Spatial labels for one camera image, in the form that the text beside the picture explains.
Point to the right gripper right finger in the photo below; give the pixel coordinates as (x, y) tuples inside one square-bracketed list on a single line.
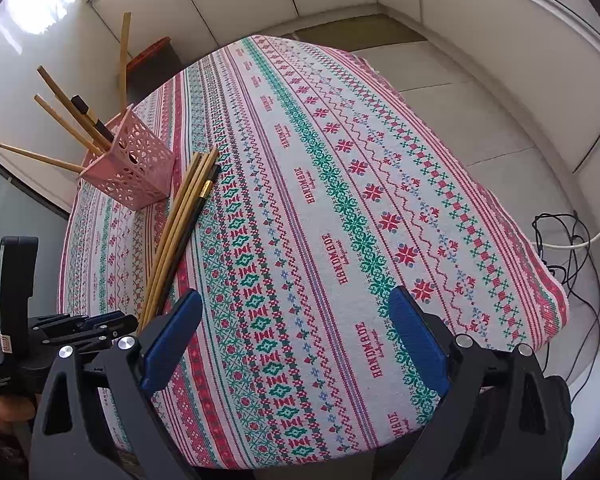
[(499, 416)]

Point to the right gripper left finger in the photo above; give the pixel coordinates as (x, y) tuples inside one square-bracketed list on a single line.
[(71, 437)]

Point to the wooden chopstick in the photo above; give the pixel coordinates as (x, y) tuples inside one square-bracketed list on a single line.
[(123, 58), (69, 166), (81, 119), (175, 239), (173, 214), (89, 145), (180, 239)]

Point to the person's hand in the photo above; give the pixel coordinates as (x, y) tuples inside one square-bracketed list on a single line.
[(15, 409)]

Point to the pink perforated utensil holder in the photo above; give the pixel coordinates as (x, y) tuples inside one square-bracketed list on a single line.
[(137, 170)]

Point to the patterned embroidered tablecloth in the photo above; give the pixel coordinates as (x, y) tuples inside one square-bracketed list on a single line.
[(332, 192)]

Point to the orange-topped dark stool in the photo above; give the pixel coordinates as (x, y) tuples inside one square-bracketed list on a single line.
[(150, 69)]

